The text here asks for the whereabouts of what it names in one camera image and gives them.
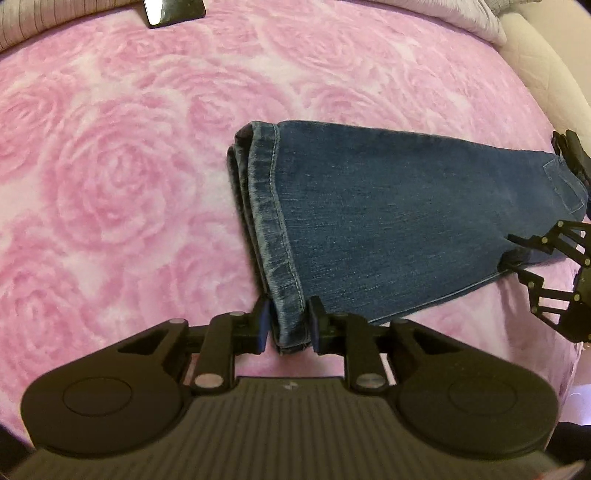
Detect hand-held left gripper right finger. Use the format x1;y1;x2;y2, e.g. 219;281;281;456
308;296;463;394

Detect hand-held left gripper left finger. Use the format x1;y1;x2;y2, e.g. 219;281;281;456
115;296;271;394

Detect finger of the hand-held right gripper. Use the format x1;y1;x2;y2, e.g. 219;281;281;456
509;263;580;332
507;220;591;269

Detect blue denim jeans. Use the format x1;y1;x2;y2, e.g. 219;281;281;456
226;120;591;356

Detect pink rose pattern blanket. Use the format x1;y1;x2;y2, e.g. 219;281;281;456
0;0;588;446

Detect white pillow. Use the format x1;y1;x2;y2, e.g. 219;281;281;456
385;0;509;46

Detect black smartphone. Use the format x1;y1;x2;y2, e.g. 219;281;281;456
143;0;206;30

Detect grey striped pillow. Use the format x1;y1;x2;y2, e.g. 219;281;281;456
0;0;149;52

